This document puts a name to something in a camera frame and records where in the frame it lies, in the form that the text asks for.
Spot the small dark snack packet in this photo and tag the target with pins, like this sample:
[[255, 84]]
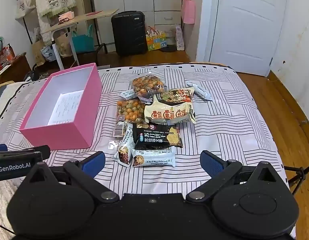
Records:
[[149, 99]]

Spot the clear snack packet white label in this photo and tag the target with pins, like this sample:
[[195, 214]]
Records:
[[120, 128]]

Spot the teal paper bag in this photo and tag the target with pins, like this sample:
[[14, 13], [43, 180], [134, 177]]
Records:
[[83, 42]]

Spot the dark round floor mat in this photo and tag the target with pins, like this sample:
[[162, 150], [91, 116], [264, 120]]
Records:
[[169, 49]]

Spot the black cracker packet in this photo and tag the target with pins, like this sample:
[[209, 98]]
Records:
[[154, 137]]

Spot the pink paper bag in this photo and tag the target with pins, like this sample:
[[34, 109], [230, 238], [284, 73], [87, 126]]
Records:
[[188, 10]]

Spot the white printed paper sheet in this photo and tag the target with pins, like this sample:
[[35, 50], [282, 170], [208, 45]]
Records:
[[65, 107]]

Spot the black tripod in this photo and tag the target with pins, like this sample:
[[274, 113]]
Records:
[[298, 177]]

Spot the clear bag of orange nuts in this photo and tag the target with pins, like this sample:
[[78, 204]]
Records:
[[147, 85], [130, 110]]

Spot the red printed bag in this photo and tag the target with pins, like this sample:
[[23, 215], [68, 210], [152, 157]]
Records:
[[4, 56]]

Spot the white door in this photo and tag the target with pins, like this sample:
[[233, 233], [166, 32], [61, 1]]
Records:
[[247, 25]]

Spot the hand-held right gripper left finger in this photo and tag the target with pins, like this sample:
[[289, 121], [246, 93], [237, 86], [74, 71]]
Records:
[[94, 163]]

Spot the black suitcase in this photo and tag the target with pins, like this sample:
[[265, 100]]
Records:
[[129, 33]]

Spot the tall white packet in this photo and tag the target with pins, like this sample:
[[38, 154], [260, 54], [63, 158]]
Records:
[[180, 38]]

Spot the cream noodle packet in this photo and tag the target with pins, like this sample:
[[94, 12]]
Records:
[[169, 110]]

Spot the dark wooden cabinet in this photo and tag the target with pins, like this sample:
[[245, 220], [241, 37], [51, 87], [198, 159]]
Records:
[[12, 72]]

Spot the pink cardboard box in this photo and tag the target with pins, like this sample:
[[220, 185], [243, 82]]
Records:
[[59, 135]]

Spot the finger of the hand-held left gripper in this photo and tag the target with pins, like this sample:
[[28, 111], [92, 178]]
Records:
[[0, 147]]

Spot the brown paper bag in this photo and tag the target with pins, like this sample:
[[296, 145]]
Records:
[[64, 45]]

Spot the white snack bar packet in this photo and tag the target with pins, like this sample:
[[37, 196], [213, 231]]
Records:
[[125, 150], [154, 157], [199, 90]]

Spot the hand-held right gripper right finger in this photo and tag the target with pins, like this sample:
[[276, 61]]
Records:
[[212, 163]]

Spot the small white snack packet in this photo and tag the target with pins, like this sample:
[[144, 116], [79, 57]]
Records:
[[127, 94]]

